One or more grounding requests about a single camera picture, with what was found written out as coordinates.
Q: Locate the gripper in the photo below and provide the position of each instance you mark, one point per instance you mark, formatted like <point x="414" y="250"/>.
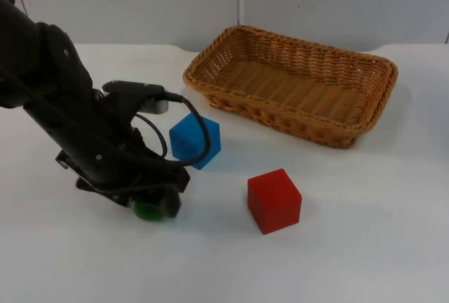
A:
<point x="105" y="185"/>

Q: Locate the green cylinder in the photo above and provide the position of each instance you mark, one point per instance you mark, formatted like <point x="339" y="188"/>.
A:
<point x="149" y="212"/>

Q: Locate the blue cube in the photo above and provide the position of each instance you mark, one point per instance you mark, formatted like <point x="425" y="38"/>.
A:
<point x="189" y="141"/>

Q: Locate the red cube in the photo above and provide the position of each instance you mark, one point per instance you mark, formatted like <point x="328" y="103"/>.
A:
<point x="271" y="201"/>

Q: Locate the pale brown wicker basket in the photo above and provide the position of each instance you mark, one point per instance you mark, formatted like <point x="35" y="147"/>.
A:
<point x="291" y="89"/>

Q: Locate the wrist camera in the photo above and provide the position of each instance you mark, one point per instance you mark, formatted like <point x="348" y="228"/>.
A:
<point x="133" y="94"/>

